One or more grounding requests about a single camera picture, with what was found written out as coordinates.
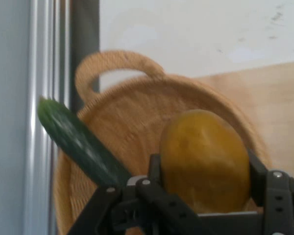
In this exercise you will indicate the long dark green cucumber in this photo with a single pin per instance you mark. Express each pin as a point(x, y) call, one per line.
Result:
point(78, 142)

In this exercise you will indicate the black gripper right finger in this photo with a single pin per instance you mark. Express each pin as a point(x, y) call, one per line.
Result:
point(279, 200)

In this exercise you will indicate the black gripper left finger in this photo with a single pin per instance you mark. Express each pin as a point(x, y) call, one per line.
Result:
point(161, 203)

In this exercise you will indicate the aluminium rail along wall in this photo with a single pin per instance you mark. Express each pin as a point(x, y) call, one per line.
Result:
point(42, 49)

